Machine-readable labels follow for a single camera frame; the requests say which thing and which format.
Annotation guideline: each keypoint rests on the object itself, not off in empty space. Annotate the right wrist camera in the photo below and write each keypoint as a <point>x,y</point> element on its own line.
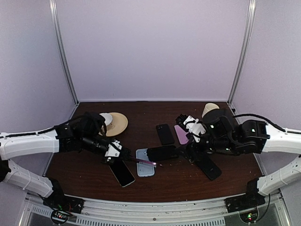
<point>194,126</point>

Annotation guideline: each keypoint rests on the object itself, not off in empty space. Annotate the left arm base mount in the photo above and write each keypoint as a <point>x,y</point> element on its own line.
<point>60,203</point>

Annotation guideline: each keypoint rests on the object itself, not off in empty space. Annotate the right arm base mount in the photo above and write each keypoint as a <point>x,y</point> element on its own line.
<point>251,199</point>

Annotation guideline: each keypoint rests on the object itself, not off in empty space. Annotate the cream ribbed mug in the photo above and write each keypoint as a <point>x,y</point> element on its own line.
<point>209,107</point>

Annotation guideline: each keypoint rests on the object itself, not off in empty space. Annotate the light blue phone case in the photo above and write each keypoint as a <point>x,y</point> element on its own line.
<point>144,170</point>

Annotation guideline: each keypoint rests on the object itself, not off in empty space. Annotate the white teacup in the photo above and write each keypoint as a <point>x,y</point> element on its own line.
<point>108,118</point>

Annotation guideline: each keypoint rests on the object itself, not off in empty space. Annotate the black screen bare phone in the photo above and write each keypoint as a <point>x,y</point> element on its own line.
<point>122,173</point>

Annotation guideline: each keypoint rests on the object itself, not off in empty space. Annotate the beige saucer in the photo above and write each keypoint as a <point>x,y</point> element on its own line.
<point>118,125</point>

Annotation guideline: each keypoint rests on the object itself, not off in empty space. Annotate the aluminium post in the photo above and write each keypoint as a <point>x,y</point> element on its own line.
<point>62,54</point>
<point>245,44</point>

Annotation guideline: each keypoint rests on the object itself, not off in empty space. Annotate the right aluminium post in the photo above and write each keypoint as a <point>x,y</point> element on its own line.
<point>245,44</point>

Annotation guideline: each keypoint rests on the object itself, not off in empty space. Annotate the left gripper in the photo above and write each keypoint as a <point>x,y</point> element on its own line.
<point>111,159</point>

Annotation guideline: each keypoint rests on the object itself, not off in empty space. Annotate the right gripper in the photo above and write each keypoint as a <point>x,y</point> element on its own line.
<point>189,135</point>

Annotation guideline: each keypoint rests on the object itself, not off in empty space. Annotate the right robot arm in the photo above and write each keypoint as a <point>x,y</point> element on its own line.
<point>218,132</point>

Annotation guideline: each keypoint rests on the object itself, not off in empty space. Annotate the black phone case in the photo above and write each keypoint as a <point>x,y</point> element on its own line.
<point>207,166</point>
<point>162,153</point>

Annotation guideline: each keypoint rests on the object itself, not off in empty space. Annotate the black cased phone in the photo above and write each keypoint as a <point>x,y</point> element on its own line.
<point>165,135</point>

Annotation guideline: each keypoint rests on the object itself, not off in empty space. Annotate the pink edged bare phone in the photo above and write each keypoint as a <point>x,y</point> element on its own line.
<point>143,161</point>

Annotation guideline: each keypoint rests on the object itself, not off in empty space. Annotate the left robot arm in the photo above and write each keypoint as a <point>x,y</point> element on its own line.
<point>84,132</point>

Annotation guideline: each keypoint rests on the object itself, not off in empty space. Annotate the aluminium front rail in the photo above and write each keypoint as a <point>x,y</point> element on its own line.
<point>212,212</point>

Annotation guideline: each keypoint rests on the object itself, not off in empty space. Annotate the left aluminium post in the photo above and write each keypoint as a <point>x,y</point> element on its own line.
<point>62,54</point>

